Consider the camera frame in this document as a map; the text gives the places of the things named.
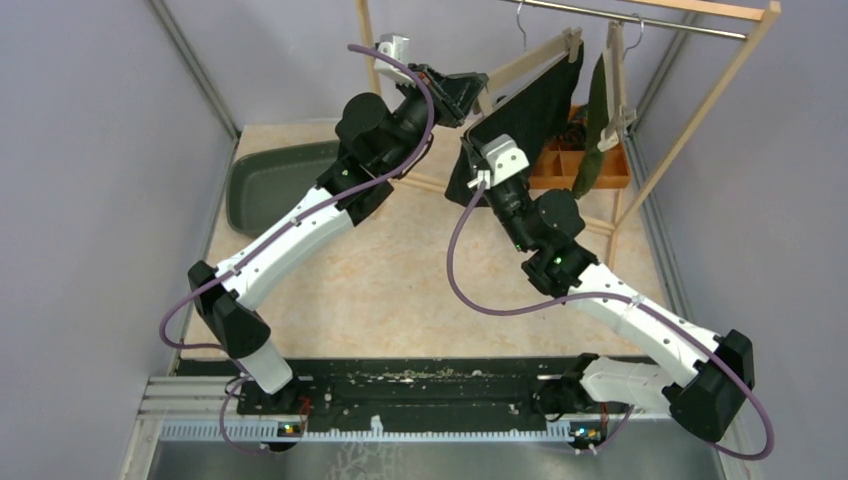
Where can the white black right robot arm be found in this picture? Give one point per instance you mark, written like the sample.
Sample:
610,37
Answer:
699,377

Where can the orange wooden compartment tray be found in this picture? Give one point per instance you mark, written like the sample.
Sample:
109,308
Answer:
562,158

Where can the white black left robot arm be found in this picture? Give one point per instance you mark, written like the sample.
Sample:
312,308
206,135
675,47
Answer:
375,145

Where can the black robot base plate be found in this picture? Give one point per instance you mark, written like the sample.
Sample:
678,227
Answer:
530,366

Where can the green underwear with cream waistband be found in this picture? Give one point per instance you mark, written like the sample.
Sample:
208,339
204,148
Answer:
597,119

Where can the wrist white camera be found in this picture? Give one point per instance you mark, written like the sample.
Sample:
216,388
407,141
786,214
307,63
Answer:
396,47
498,161

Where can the black striped garment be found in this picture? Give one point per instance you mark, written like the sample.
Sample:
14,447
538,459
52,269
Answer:
530,117

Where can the beige clip hanger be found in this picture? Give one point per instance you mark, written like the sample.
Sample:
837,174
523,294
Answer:
619,112
537,60

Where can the grey-green plastic tub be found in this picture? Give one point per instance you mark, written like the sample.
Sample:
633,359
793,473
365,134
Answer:
264,186

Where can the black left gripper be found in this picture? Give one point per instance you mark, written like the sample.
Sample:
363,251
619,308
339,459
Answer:
452,94

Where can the aluminium front rail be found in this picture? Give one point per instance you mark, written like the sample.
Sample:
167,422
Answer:
446,407

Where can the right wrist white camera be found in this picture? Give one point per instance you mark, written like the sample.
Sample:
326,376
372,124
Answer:
498,161

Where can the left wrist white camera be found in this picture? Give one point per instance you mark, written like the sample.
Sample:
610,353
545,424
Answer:
396,47

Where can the dark rolled sock centre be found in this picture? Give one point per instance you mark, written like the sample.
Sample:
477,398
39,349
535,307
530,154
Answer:
572,138

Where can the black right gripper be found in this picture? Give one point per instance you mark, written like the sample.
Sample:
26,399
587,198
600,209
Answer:
474,155

